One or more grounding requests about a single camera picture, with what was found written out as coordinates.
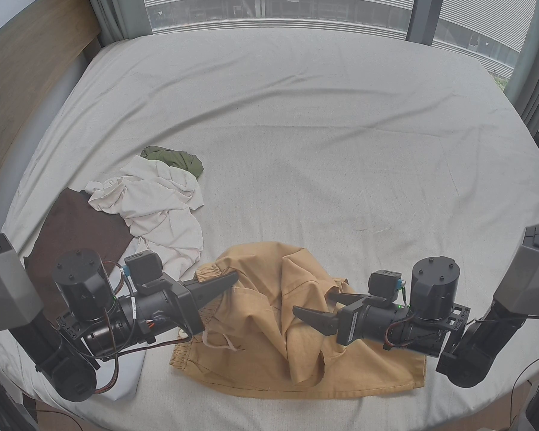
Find bed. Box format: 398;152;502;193
0;0;539;431

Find pale grey garment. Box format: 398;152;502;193
102;330;147;399

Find grey-green curtain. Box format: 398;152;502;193
81;0;154;49
502;0;539;134

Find dark brown garment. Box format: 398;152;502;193
24;188;136;324

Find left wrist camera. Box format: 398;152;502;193
124;250;165;294

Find olive green garment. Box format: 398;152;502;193
140;146;205;180

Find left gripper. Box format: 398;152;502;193
117;271;240;339

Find tan shorts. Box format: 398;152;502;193
168;241;428;399

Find cream white garment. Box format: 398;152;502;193
85;155;205;278

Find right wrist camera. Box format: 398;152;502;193
369;269;406;308

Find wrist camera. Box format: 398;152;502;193
124;250;165;294
369;269;406;308

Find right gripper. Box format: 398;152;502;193
292;289;408;346

